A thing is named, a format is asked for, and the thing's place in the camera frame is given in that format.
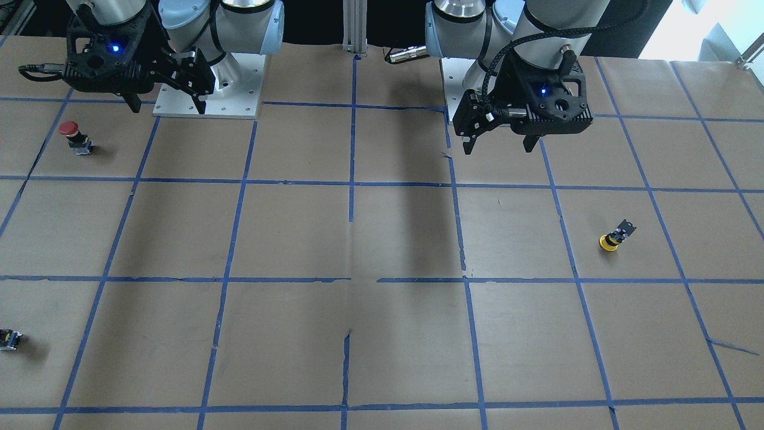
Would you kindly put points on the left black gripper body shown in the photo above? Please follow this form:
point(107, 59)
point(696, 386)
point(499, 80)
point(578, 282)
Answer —
point(501, 89)

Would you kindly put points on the yellow push button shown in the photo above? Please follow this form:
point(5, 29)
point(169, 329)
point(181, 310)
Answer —
point(612, 240)

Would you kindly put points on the green push button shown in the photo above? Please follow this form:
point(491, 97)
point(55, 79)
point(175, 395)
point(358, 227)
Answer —
point(10, 339)

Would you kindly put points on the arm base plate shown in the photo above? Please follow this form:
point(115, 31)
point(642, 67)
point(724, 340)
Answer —
point(458, 75)
point(238, 79)

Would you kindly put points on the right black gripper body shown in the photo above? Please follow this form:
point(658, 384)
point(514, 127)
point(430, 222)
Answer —
point(154, 62)

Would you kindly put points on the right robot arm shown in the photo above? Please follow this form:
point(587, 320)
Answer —
point(207, 57)

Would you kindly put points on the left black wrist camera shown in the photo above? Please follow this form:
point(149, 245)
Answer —
point(555, 100)

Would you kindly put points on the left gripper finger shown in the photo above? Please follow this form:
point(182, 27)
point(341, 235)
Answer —
point(530, 141)
point(468, 144)

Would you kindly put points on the red push button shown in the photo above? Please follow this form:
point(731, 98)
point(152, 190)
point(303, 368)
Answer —
point(80, 143)

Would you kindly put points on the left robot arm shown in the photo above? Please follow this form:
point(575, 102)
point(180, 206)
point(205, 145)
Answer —
point(545, 34)

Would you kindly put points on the aluminium frame post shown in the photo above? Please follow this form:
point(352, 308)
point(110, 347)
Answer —
point(354, 27)

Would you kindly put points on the silver cable connector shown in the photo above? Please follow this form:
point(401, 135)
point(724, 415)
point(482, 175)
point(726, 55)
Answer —
point(405, 55)

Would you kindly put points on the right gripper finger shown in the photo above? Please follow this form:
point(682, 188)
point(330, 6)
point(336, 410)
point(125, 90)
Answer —
point(200, 102)
point(133, 101)

